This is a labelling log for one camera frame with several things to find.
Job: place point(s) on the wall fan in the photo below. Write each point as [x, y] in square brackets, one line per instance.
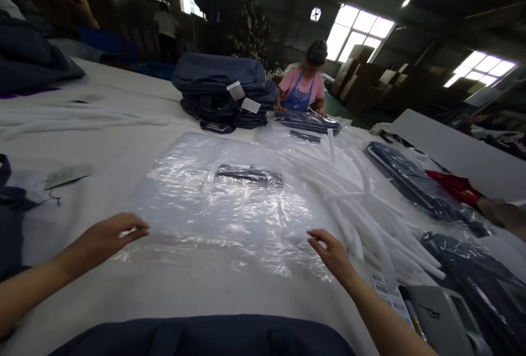
[315, 14]

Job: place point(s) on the navy fabric bag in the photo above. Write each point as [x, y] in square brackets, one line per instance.
[12, 224]

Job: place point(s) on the white hang tag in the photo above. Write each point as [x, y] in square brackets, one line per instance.
[250, 105]
[236, 90]

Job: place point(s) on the stack of navy bags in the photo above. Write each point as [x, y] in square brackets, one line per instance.
[222, 93]

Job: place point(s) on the heap of dark navy fabric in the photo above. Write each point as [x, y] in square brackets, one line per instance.
[33, 56]

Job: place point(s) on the navy bag in plastic wrap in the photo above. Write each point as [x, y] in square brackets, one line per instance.
[415, 183]
[481, 278]
[308, 122]

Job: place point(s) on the row of long foam tubes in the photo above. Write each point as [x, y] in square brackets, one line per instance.
[70, 119]

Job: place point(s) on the pile of white foam tubes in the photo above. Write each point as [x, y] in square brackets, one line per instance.
[361, 204]

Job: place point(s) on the pile of clear plastic bags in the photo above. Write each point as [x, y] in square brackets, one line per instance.
[230, 208]

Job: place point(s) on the white printed tags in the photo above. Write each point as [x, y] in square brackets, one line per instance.
[390, 294]

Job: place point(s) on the stack of cardboard boxes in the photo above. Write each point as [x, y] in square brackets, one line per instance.
[365, 81]

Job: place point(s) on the person's right hand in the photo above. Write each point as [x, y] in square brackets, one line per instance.
[335, 257]

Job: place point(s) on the white board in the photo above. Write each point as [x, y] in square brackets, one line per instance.
[464, 154]

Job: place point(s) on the red cloth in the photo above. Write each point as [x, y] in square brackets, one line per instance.
[456, 187]

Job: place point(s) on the person's left hand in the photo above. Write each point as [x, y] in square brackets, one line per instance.
[96, 243]

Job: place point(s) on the white tape roll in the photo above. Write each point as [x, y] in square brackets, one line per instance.
[418, 154]

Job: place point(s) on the grey plastic device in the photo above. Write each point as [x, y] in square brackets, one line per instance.
[444, 319]

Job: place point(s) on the grey hang tag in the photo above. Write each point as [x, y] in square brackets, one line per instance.
[67, 175]

